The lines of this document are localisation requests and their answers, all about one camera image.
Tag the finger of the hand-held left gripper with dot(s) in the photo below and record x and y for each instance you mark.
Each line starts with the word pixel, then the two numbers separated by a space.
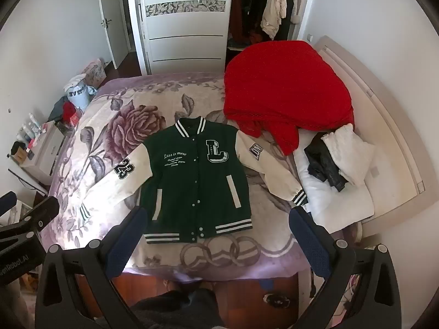
pixel 7 201
pixel 44 212

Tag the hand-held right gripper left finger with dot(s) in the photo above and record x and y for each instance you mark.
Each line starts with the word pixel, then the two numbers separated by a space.
pixel 120 246

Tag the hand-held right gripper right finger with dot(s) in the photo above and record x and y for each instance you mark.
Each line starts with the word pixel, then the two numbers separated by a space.
pixel 308 243

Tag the green and white varsity jacket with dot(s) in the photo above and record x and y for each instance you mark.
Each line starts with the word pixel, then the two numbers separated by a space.
pixel 199 185

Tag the dark hanging clothes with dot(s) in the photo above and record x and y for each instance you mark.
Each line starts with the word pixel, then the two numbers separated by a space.
pixel 245 3

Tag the white pillow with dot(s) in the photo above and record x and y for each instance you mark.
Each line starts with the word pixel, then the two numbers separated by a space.
pixel 336 205

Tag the white nightstand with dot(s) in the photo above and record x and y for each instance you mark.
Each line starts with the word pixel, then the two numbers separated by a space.
pixel 44 150

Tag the dark slipper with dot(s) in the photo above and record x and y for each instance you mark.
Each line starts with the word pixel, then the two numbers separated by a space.
pixel 276 300

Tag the cluster of small bottles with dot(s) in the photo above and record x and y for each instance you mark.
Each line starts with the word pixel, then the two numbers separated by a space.
pixel 31 128

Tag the black leather jacket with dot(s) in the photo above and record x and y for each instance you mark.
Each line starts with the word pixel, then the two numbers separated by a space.
pixel 322 164

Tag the person's grey trousers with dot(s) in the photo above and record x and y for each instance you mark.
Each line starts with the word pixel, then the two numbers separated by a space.
pixel 178 312

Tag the white fleece garment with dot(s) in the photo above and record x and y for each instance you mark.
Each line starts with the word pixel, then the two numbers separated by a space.
pixel 353 157

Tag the grey cloth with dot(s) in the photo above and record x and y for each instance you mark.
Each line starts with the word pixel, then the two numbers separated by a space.
pixel 56 109

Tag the red cloth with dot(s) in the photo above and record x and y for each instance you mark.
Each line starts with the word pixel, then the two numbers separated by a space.
pixel 70 111

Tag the white printed bag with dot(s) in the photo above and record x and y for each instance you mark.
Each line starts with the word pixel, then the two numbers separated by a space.
pixel 78 97

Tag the floral storage box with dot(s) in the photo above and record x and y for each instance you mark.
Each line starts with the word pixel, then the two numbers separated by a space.
pixel 94 72

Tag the beige bed headboard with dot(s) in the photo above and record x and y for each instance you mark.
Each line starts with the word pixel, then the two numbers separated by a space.
pixel 387 116

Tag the red blanket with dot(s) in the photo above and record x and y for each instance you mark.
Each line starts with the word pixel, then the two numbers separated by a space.
pixel 284 85

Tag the white room door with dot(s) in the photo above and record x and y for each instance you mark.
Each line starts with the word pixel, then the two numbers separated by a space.
pixel 113 7

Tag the white wardrobe sliding door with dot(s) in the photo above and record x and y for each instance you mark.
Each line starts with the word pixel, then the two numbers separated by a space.
pixel 185 20

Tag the beige hanging coat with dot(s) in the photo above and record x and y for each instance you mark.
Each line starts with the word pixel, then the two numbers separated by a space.
pixel 274 10

